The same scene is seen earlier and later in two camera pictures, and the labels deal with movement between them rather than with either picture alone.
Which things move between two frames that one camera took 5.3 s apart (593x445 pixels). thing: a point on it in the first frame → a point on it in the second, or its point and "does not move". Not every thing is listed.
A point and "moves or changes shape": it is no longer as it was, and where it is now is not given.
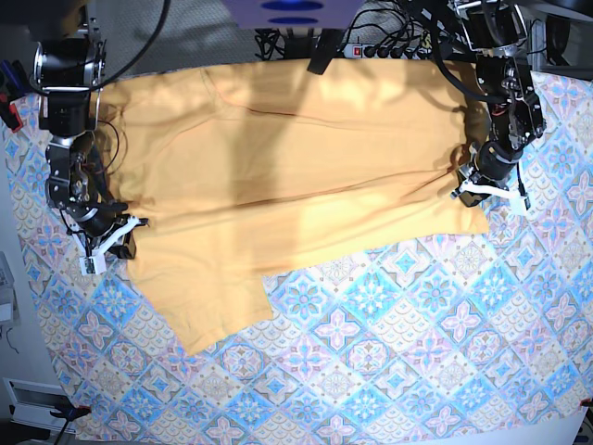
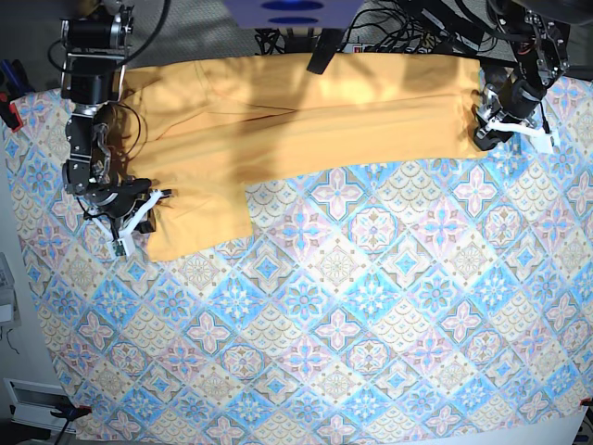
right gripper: [495, 160] → [516, 98]
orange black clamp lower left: [70, 412] does not move
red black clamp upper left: [9, 112] does not move
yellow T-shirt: [232, 171] moves or changes shape
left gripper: [95, 218] → [119, 197]
